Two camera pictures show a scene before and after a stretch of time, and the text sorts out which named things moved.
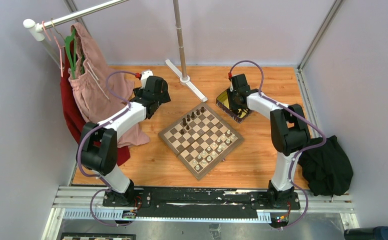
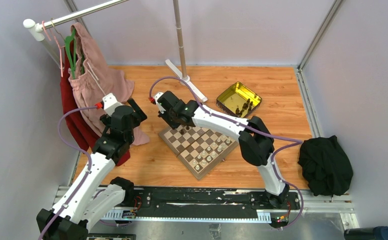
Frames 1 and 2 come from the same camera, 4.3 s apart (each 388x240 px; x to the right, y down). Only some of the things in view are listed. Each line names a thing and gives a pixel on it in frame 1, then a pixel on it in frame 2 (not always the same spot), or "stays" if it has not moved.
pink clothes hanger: (56, 43) stays
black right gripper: (233, 106) to (163, 115)
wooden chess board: (201, 139) stays
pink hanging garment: (101, 91) stays
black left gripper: (163, 97) to (141, 116)
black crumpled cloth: (327, 169) stays
